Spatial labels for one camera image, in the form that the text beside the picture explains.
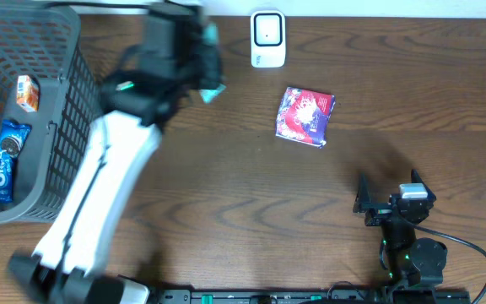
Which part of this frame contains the dark grey plastic basket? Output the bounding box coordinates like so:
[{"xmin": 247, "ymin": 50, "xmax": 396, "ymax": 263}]
[{"xmin": 0, "ymin": 1, "xmax": 100, "ymax": 224}]

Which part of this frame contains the orange small carton box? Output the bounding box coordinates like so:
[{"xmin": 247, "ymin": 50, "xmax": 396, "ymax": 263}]
[{"xmin": 16, "ymin": 75, "xmax": 40, "ymax": 113}]

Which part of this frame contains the blue Oreo packet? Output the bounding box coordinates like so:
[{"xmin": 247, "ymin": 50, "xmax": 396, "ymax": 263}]
[{"xmin": 0, "ymin": 120, "xmax": 31, "ymax": 204}]

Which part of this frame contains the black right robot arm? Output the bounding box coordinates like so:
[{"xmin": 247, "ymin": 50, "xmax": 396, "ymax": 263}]
[{"xmin": 353, "ymin": 171, "xmax": 447, "ymax": 289}]

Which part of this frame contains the purple red Carefree pack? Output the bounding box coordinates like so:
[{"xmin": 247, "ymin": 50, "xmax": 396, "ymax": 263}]
[{"xmin": 276, "ymin": 87, "xmax": 336, "ymax": 148}]

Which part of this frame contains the mint green snack packet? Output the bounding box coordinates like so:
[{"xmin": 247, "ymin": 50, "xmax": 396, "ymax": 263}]
[{"xmin": 198, "ymin": 84, "xmax": 226, "ymax": 104}]

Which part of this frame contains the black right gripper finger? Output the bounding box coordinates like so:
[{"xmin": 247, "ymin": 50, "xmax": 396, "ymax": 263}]
[
  {"xmin": 411, "ymin": 169, "xmax": 424, "ymax": 184},
  {"xmin": 353, "ymin": 174, "xmax": 372, "ymax": 213}
]

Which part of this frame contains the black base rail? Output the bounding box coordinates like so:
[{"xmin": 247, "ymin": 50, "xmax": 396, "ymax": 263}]
[{"xmin": 146, "ymin": 289, "xmax": 471, "ymax": 304}]

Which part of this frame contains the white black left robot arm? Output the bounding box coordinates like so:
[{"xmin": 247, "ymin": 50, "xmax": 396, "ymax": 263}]
[{"xmin": 8, "ymin": 1, "xmax": 223, "ymax": 303}]

